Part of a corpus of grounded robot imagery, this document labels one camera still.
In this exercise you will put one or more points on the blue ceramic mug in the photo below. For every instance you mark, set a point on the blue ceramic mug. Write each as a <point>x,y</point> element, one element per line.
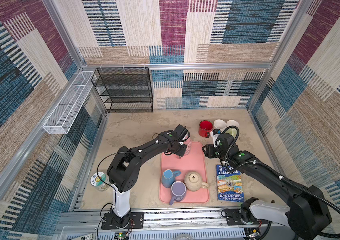
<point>169,177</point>

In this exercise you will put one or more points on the black wire shelf rack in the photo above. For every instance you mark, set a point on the black wire shelf rack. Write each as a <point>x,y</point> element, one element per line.
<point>124,90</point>

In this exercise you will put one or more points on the light green ceramic mug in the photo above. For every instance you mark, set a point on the light green ceramic mug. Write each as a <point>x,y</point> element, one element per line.
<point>232,130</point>

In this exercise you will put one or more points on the round tape roll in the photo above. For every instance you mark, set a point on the round tape roll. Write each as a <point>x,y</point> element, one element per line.
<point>99,180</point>

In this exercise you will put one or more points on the blue treehouse paperback book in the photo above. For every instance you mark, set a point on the blue treehouse paperback book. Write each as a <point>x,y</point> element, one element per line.
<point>229,185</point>

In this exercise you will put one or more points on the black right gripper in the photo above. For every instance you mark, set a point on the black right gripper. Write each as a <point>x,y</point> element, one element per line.
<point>209,151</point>

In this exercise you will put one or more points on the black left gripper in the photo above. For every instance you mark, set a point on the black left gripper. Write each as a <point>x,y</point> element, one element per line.
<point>181,153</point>

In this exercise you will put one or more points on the white ceramic mug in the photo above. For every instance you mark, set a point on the white ceramic mug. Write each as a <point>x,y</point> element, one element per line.
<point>220,124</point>

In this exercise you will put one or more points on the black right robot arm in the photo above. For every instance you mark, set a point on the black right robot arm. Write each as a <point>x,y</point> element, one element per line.
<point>307,212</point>

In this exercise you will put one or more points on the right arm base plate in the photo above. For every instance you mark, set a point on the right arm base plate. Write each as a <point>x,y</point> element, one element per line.
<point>239,216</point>

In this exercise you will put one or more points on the beige speckled ceramic mug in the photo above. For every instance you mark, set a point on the beige speckled ceramic mug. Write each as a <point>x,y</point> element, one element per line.
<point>194,181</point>

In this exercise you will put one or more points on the purple ceramic mug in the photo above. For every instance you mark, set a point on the purple ceramic mug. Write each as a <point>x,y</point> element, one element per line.
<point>178,192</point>

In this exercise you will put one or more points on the aluminium front rail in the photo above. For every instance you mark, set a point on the aluminium front rail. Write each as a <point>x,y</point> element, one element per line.
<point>167,224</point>

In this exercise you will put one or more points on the white wire mesh basket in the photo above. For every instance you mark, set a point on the white wire mesh basket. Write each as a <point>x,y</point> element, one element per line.
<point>64,114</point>

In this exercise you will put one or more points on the red ceramic mug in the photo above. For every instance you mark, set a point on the red ceramic mug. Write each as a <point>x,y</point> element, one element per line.
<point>205,128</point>

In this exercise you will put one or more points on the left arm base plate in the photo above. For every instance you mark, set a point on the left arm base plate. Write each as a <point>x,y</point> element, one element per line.
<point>132,220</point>

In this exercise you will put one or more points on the pink patterned glass mug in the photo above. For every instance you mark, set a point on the pink patterned glass mug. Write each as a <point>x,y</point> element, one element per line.
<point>188,144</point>

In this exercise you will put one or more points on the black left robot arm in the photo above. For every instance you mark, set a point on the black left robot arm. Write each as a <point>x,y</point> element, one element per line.
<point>124,169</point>

